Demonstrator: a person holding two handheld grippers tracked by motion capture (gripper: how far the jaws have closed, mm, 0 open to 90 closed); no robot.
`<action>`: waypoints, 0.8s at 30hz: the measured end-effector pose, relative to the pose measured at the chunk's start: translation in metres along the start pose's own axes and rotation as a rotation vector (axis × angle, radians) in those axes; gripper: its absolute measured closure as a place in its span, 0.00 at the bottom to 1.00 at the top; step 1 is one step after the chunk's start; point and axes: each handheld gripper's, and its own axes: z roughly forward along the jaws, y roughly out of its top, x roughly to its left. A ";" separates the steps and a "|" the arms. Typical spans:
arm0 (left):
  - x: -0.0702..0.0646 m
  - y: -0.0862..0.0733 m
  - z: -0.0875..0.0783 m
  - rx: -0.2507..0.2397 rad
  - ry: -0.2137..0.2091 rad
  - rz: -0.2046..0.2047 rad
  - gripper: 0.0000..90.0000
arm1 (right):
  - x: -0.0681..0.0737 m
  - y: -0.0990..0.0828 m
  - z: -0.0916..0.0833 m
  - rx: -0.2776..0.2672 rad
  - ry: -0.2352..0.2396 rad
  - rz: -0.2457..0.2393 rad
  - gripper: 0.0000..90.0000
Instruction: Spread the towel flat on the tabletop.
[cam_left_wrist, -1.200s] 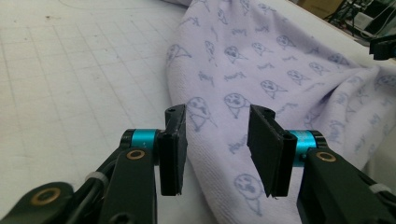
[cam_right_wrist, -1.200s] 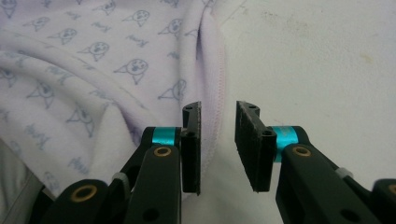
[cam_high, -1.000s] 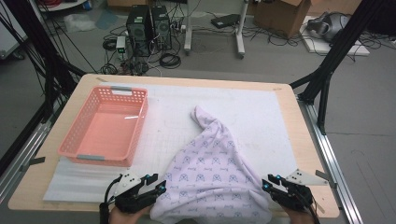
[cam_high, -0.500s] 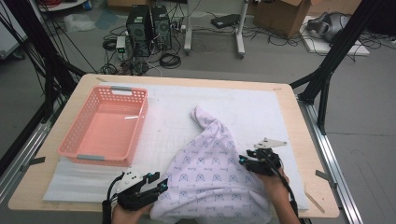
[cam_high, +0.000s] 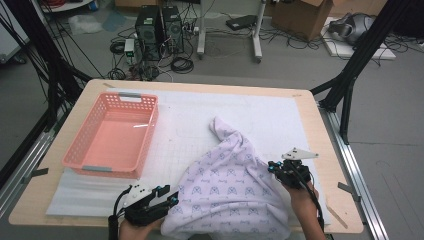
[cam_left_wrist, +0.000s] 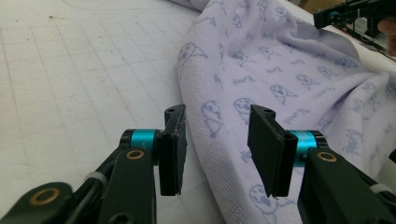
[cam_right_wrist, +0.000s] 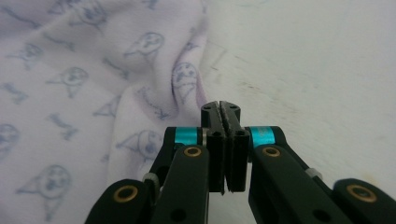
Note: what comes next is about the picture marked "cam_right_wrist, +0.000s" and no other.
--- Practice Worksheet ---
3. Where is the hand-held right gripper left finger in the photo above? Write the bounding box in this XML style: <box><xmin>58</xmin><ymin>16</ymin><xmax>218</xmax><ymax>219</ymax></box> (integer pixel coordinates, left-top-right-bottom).
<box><xmin>174</xmin><ymin>101</ymin><xmax>227</xmax><ymax>195</ymax></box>

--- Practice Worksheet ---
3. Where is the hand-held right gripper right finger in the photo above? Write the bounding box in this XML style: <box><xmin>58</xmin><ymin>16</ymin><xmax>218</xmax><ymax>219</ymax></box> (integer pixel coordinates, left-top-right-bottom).
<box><xmin>219</xmin><ymin>100</ymin><xmax>276</xmax><ymax>192</ymax></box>

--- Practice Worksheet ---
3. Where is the lilac printed cloth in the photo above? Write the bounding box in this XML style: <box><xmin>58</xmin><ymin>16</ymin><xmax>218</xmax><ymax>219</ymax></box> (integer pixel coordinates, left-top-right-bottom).
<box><xmin>0</xmin><ymin>0</ymin><xmax>209</xmax><ymax>224</ymax></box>

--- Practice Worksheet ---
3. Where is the white grid mat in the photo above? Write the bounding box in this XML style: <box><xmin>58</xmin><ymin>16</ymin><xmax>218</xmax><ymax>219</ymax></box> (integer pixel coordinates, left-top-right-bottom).
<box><xmin>199</xmin><ymin>0</ymin><xmax>396</xmax><ymax>224</ymax></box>

